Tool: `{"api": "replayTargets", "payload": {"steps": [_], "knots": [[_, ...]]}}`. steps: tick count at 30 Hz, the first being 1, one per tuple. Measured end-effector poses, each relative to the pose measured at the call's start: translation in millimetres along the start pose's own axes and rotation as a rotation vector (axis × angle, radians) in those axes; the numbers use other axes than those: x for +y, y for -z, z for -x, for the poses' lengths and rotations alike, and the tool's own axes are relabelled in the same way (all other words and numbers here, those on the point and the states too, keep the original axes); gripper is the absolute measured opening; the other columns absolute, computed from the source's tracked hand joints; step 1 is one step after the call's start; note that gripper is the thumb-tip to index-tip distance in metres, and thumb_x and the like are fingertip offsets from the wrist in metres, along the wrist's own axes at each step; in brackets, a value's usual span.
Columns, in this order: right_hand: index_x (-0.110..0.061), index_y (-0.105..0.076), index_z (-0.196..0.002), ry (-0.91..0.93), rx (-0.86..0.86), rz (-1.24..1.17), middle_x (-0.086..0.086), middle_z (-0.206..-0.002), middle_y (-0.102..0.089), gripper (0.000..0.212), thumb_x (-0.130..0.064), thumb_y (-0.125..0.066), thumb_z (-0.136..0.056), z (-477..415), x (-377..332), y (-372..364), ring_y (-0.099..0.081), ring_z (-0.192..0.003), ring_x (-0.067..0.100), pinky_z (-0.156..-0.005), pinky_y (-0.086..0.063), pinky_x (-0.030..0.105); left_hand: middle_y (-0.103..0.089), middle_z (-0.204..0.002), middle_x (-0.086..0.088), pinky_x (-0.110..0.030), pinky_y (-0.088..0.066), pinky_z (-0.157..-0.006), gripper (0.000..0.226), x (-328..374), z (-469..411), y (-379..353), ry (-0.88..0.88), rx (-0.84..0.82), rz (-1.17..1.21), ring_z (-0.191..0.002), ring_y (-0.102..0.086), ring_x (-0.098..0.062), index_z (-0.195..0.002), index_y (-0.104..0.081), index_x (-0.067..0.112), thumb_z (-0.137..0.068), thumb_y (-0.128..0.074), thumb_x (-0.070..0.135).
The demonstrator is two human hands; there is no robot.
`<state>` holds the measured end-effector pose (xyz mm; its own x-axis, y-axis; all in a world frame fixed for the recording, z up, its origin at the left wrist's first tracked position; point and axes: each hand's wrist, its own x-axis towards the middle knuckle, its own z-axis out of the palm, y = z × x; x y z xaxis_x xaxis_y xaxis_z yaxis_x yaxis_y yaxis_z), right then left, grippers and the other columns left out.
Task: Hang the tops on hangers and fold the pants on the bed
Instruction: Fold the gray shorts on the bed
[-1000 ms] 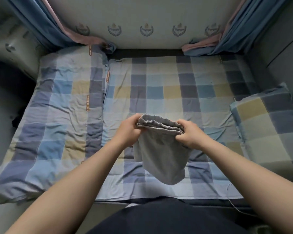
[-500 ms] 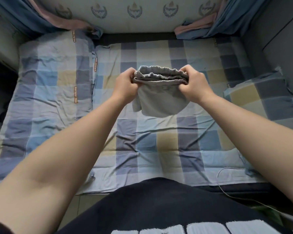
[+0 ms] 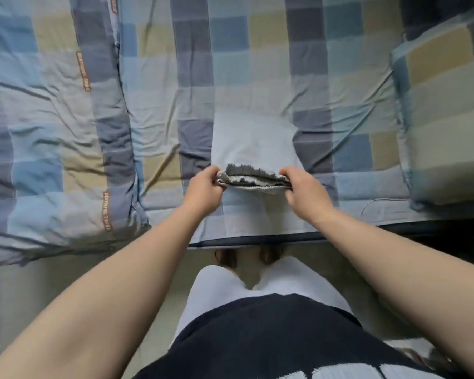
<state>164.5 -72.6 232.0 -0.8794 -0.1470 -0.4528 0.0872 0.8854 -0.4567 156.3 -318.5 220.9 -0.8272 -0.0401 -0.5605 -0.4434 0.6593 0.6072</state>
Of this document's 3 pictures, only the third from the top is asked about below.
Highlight person's right hand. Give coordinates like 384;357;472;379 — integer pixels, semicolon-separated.
279;165;337;227

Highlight person's left hand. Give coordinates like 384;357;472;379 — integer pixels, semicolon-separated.
179;164;226;220

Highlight blue-grey garment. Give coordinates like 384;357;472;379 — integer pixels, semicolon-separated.
209;106;305;193

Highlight person's left forearm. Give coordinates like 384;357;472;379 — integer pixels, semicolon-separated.
0;205;214;379

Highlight person's right forearm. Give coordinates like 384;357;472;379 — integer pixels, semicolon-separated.
312;207;474;379

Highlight person's left leg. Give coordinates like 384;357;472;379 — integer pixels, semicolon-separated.
213;247;240;269

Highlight person's leg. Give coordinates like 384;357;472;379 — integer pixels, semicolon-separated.
213;247;240;269
258;244;285;265

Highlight person's right leg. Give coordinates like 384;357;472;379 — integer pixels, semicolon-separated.
258;244;285;265

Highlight person's white shorts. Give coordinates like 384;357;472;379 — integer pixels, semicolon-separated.
170;256;357;348

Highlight bed with plaid sheet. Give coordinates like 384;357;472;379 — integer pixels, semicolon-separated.
0;0;474;269

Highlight person's dark shirt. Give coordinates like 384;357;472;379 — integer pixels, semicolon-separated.
133;294;459;379

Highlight plaid pillow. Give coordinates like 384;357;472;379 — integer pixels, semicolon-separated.
389;7;474;210

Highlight plaid quilt with orange tags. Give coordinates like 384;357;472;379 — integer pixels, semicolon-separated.
0;0;151;269

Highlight white cable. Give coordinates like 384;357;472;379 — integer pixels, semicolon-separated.
359;197;416;226

